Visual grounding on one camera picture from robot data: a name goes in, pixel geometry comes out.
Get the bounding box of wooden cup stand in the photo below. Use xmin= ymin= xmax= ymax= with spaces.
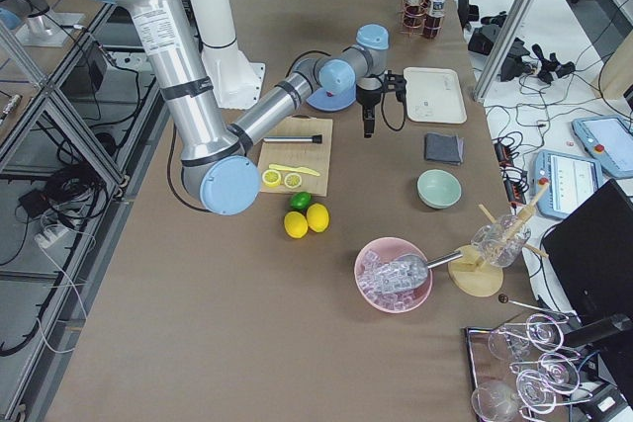
xmin=448 ymin=195 xmax=548 ymax=297

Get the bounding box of tea bottle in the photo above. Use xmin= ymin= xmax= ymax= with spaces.
xmin=422 ymin=0 xmax=445 ymax=39
xmin=402 ymin=0 xmax=425 ymax=35

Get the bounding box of wooden cutting board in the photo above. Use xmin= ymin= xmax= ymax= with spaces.
xmin=257 ymin=118 xmax=333 ymax=197

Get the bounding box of lower lemon slice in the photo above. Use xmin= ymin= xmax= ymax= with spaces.
xmin=261 ymin=169 xmax=282 ymax=188

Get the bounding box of upper whole lemon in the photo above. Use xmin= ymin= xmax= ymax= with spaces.
xmin=306 ymin=204 xmax=330 ymax=232

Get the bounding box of cream rabbit tray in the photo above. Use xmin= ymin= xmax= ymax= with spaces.
xmin=404 ymin=67 xmax=467 ymax=125

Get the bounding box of copper wire bottle rack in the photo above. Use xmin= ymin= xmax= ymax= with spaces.
xmin=400 ymin=0 xmax=446 ymax=39

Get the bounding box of steel ice scoop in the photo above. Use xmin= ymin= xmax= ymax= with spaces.
xmin=390 ymin=250 xmax=463 ymax=292

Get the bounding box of grey folded cloth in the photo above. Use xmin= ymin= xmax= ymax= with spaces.
xmin=424 ymin=132 xmax=464 ymax=165

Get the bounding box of white power strip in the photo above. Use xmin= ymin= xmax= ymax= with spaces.
xmin=34 ymin=223 xmax=69 ymax=249

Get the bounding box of green lime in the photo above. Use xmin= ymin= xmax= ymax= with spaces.
xmin=290 ymin=191 xmax=313 ymax=211

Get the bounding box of glass mug on stand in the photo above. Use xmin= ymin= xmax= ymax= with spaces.
xmin=471 ymin=214 xmax=531 ymax=268

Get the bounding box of lemon slice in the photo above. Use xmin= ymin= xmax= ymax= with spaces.
xmin=261 ymin=169 xmax=282 ymax=188
xmin=283 ymin=172 xmax=303 ymax=190

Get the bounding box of blue teach pendant near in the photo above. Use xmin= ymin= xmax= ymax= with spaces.
xmin=533 ymin=149 xmax=603 ymax=219

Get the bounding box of mint green bowl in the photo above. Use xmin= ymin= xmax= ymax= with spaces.
xmin=416 ymin=169 xmax=462 ymax=210

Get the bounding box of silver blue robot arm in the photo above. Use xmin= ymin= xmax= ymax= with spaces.
xmin=101 ymin=0 xmax=389 ymax=215

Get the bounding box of blue teach pendant far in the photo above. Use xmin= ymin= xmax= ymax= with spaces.
xmin=572 ymin=116 xmax=633 ymax=179

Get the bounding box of upper lemon slice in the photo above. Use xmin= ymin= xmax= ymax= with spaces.
xmin=283 ymin=172 xmax=303 ymax=190

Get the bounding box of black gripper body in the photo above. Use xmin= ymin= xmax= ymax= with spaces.
xmin=356 ymin=70 xmax=406 ymax=119

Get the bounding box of blue teach pendant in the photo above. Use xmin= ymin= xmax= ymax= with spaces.
xmin=572 ymin=116 xmax=633 ymax=179
xmin=533 ymin=149 xmax=603 ymax=219

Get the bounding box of pink bowl of ice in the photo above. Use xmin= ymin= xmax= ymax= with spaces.
xmin=354 ymin=237 xmax=433 ymax=313

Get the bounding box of yellow plastic knife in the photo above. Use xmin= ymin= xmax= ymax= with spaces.
xmin=268 ymin=163 xmax=321 ymax=177

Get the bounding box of left rear tea bottle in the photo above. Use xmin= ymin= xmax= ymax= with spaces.
xmin=402 ymin=0 xmax=425 ymax=35

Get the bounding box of wire wine glass rack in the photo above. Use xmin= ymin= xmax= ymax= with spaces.
xmin=464 ymin=312 xmax=593 ymax=421

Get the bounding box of steel muddler black tip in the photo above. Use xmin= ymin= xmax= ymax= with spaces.
xmin=263 ymin=134 xmax=323 ymax=144

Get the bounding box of black laptop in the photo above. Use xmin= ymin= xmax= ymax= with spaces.
xmin=543 ymin=180 xmax=632 ymax=321

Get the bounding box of blue round plate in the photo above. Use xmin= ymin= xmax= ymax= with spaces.
xmin=307 ymin=87 xmax=356 ymax=112

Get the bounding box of lower whole lemon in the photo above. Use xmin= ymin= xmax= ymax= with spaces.
xmin=283 ymin=211 xmax=309 ymax=239

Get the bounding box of whole lemon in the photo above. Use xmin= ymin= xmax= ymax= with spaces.
xmin=283 ymin=211 xmax=309 ymax=239
xmin=306 ymin=204 xmax=330 ymax=232

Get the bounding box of front tea bottle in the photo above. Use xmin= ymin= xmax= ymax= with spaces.
xmin=422 ymin=0 xmax=445 ymax=39

